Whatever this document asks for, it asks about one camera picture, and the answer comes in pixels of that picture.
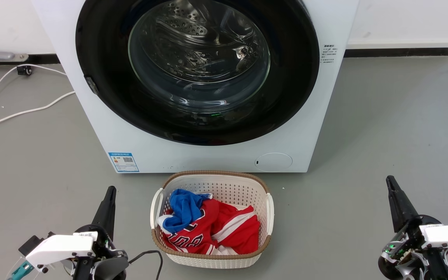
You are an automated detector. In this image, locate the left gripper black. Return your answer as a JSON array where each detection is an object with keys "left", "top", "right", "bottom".
[{"left": 72, "top": 186, "right": 130, "bottom": 280}]

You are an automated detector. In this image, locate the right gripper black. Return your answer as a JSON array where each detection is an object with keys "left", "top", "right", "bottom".
[{"left": 377, "top": 175, "right": 448, "bottom": 280}]

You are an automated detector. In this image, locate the black round glass washer door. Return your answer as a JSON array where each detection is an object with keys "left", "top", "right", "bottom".
[{"left": 75, "top": 0, "right": 320, "bottom": 146}]

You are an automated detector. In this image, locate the white front-load washing machine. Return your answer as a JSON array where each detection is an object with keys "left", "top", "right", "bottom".
[{"left": 31, "top": 0, "right": 361, "bottom": 173}]

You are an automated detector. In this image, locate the blue energy label sticker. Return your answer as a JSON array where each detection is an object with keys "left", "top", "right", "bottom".
[{"left": 108, "top": 152, "right": 140, "bottom": 173}]

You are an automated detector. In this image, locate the blue garment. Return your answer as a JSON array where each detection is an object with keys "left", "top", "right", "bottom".
[{"left": 157, "top": 189, "right": 213, "bottom": 235}]

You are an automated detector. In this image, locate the white plastic laundry basket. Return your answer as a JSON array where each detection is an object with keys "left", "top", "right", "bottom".
[{"left": 150, "top": 170, "right": 275, "bottom": 270}]

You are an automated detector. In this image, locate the red basketball jersey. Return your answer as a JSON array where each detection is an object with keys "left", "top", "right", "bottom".
[{"left": 159, "top": 198, "right": 260, "bottom": 256}]

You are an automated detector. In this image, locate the small text sticker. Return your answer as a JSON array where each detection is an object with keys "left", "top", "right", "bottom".
[{"left": 321, "top": 44, "right": 338, "bottom": 64}]

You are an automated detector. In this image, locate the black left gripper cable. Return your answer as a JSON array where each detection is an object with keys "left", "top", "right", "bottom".
[{"left": 128, "top": 250, "right": 164, "bottom": 280}]

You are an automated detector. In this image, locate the left black camera module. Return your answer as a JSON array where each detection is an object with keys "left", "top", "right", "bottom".
[{"left": 18, "top": 232, "right": 56, "bottom": 257}]

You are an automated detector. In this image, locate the teal cable connector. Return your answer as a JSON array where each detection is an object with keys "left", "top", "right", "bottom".
[{"left": 8, "top": 261, "right": 34, "bottom": 280}]

